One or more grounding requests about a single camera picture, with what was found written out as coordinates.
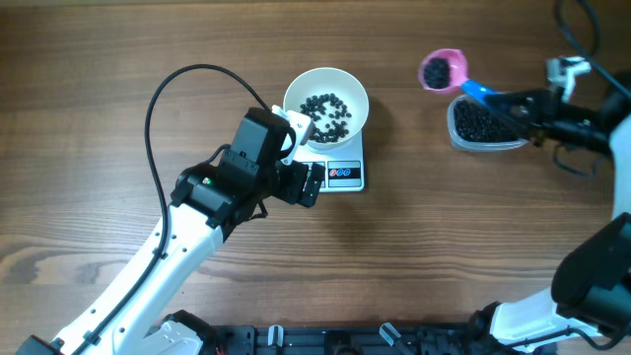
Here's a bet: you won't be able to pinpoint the pink scoop blue handle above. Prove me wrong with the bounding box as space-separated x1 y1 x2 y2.
418 48 497 106

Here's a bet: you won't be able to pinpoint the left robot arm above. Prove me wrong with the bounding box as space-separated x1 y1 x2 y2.
18 106 324 354

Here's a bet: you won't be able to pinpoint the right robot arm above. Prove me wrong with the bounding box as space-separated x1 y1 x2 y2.
461 73 630 354

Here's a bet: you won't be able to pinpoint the white digital kitchen scale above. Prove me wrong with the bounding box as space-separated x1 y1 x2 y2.
294 131 365 193

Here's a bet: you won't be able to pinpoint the black beans in bowl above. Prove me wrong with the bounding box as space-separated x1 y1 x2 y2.
300 93 352 144

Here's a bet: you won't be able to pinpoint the white bowl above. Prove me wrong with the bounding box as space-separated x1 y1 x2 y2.
283 67 370 151

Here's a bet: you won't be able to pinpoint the black beans in scoop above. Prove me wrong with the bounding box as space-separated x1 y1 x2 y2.
423 57 451 89

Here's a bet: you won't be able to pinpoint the black beans pile in container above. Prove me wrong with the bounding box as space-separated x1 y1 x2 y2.
454 100 519 143

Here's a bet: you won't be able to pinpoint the clear plastic container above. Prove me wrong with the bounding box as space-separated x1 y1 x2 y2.
447 95 528 153

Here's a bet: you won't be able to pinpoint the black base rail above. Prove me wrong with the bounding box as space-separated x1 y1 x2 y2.
157 309 494 355

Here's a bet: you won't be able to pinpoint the left black camera cable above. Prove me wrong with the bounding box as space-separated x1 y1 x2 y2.
71 63 272 355

